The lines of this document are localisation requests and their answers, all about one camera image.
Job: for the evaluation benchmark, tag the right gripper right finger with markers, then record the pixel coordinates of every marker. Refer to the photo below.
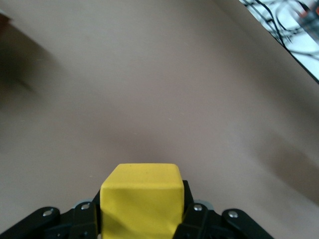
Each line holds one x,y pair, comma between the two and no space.
204,224

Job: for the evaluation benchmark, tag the yellow cube block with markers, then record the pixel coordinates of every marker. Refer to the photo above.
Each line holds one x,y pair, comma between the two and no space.
142,199

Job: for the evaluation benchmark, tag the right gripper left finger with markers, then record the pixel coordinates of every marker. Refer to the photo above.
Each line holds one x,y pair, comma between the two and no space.
74,224

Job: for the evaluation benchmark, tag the brown table cover sheet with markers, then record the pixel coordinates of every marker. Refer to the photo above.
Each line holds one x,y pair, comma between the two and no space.
149,74

